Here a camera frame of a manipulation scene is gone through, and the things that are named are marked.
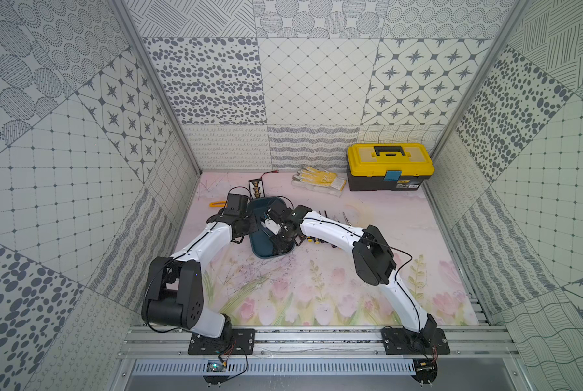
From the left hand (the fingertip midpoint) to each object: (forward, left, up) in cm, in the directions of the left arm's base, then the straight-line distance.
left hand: (250, 220), depth 91 cm
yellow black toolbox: (+25, -56, +6) cm, 62 cm away
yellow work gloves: (+30, -29, -9) cm, 43 cm away
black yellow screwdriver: (-17, -23, +16) cm, 32 cm away
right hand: (-5, -12, -7) cm, 15 cm away
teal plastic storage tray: (-4, -4, -7) cm, 9 cm away
